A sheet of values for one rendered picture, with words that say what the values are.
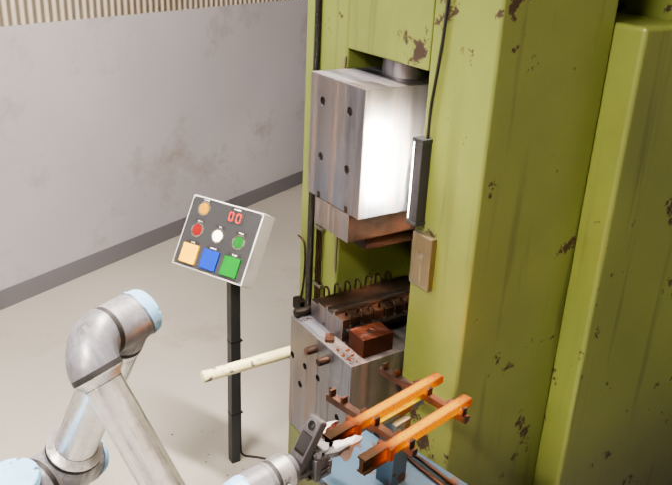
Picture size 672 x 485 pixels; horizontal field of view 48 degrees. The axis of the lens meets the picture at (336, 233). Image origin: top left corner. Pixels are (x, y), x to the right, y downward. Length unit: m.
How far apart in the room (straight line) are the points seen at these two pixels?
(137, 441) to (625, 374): 1.73
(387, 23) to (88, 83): 2.89
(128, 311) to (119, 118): 3.42
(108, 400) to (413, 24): 1.30
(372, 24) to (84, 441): 1.44
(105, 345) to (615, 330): 1.64
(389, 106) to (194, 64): 3.40
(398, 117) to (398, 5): 0.32
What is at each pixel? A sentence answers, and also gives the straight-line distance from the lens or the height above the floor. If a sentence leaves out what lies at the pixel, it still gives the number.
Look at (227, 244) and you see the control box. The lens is 2.86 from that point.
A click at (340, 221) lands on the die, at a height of 1.33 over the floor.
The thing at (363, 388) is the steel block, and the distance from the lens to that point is 2.50.
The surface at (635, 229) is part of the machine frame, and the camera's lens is 2.51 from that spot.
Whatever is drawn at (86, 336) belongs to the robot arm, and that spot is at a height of 1.36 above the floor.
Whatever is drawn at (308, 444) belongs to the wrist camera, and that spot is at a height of 1.06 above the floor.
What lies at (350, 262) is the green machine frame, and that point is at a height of 1.05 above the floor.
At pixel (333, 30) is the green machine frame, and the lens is 2.59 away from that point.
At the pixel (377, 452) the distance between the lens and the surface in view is 1.89.
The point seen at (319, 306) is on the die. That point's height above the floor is 0.98.
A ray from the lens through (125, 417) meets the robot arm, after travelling 1.73.
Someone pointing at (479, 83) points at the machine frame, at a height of 1.83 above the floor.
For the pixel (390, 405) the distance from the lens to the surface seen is 2.07.
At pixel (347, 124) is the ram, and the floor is 1.64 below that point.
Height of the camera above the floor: 2.21
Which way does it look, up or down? 22 degrees down
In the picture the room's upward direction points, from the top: 3 degrees clockwise
